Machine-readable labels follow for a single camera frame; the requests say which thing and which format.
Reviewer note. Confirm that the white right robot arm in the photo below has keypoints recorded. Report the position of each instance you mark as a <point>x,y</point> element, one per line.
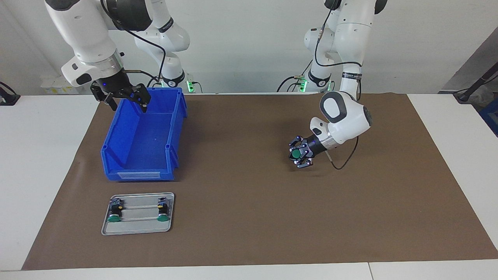
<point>85,31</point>

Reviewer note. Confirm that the brown table mat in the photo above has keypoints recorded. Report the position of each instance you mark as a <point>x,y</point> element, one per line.
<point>253,214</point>

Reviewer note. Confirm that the silver metal tray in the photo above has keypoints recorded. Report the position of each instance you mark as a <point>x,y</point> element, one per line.
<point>140,227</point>

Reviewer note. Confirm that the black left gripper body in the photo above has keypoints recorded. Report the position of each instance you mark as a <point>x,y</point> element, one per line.
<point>316,146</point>

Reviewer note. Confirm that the blue crate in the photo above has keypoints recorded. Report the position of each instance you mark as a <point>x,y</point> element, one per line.
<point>491,120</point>

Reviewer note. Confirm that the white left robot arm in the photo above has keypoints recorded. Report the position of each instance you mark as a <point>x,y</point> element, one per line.
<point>346,116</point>

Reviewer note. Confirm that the black tripod stand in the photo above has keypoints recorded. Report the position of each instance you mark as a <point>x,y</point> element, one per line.
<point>476,83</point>

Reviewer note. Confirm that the blue plastic storage bin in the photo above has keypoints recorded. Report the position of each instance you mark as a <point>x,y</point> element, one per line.
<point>144,144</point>

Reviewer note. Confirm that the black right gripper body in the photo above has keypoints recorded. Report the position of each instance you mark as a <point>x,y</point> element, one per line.
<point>116,85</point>

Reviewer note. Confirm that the green push button switch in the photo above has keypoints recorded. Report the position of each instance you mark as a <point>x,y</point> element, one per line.
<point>163,210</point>
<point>296,154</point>
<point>114,210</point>

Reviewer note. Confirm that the thin metal tray rod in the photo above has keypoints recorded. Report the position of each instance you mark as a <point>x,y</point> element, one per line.
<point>140,207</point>
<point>140,218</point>

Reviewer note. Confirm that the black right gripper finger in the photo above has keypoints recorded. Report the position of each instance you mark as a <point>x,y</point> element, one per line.
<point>109,101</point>
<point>143,99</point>

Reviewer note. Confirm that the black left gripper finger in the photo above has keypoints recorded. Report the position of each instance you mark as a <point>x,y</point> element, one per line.
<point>305,162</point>
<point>297,142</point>

